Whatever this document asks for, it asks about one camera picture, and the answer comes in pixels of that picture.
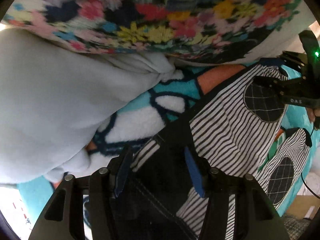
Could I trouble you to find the striped navy kids pants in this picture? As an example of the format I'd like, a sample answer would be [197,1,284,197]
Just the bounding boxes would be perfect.
[107,63,313,240]

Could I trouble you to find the person's right hand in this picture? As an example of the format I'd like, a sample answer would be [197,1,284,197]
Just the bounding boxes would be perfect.
[306,108,320,130]

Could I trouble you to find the turquoise star cartoon blanket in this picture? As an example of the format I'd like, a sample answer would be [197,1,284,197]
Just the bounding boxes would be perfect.
[30,60,319,239]

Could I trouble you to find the light blue pillow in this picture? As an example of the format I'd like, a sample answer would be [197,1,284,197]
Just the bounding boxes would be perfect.
[1,28,181,184]

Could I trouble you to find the floral butterfly cream pillow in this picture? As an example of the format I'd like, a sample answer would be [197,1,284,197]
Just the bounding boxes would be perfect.
[1,0,315,65]

